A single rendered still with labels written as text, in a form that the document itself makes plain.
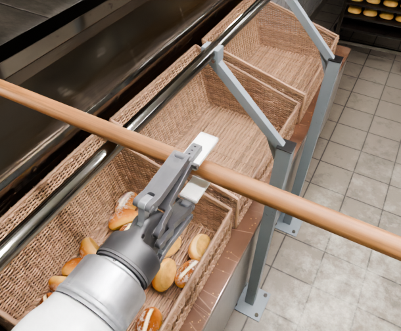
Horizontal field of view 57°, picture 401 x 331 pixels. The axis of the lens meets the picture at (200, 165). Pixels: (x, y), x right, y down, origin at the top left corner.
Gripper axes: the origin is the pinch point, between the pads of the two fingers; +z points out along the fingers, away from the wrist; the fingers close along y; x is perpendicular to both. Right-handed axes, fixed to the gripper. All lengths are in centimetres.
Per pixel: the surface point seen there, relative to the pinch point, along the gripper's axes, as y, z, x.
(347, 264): 120, 75, 38
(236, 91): 12.5, 36.1, -9.9
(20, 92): -1.0, -0.5, -37.2
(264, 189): -0.6, -0.2, 10.5
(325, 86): 35, 83, 4
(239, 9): 37, 129, -50
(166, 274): 56, 4, -13
